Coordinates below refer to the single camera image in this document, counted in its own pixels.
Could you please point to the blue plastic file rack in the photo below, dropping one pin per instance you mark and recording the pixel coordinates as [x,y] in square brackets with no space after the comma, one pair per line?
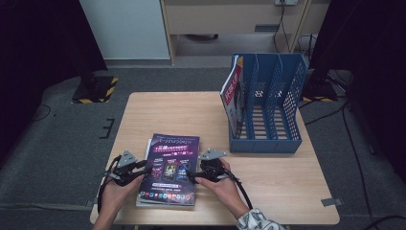
[271,147]

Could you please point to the white cabinet panel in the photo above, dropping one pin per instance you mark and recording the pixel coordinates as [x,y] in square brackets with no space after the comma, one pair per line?
[127,28]

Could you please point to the white wall socket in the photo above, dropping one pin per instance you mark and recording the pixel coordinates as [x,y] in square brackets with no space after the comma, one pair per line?
[285,2]

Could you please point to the grey tape piece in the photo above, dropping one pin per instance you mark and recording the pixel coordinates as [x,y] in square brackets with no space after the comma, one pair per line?
[91,203]
[332,202]

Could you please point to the purple cover magazine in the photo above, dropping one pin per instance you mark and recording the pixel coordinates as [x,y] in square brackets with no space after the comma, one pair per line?
[169,150]

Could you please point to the striped black stand base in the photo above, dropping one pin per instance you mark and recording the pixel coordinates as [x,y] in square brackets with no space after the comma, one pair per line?
[319,91]
[95,91]

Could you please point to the black and red magazine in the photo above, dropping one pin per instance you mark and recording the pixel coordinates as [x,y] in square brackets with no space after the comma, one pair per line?
[233,92]

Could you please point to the black curtain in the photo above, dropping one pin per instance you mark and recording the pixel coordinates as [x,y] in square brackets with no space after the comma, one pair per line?
[376,48]
[38,48]

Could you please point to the person's right hand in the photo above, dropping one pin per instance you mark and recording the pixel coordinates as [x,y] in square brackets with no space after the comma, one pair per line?
[225,191]

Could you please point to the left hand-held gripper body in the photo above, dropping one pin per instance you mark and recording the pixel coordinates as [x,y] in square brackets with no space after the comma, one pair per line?
[126,172]

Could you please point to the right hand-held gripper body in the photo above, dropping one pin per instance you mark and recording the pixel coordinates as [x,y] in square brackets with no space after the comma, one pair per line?
[212,167]

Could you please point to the person's left hand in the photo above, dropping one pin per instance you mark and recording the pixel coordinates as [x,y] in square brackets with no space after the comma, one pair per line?
[116,198]

